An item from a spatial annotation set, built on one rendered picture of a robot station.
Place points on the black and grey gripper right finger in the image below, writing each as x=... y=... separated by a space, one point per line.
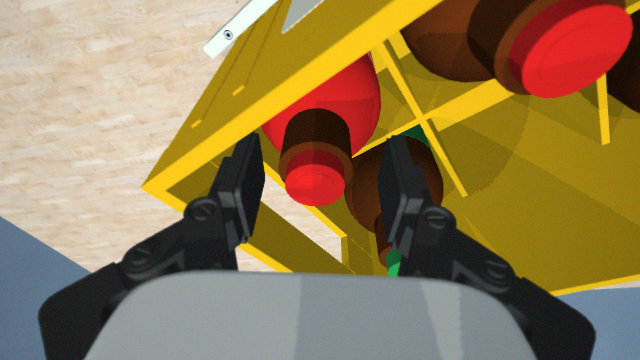
x=553 y=329

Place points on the yellow box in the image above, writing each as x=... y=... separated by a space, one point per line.
x=551 y=185

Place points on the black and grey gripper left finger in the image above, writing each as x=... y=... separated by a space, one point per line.
x=71 y=319

